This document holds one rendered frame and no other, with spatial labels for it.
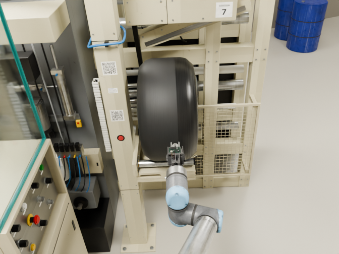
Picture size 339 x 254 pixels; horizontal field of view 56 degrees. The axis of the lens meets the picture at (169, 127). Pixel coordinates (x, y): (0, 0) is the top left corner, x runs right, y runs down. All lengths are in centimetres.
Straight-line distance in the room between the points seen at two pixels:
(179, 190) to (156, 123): 46
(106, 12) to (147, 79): 37
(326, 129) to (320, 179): 85
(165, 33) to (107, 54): 49
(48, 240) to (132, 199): 75
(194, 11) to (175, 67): 34
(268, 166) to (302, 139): 62
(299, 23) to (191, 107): 431
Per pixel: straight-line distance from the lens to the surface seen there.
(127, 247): 268
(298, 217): 297
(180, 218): 138
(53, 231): 175
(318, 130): 398
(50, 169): 179
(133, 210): 237
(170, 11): 184
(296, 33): 582
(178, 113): 159
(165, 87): 162
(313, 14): 570
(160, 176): 198
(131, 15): 186
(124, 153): 200
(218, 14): 187
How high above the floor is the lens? 221
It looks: 36 degrees down
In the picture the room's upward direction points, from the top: 3 degrees counter-clockwise
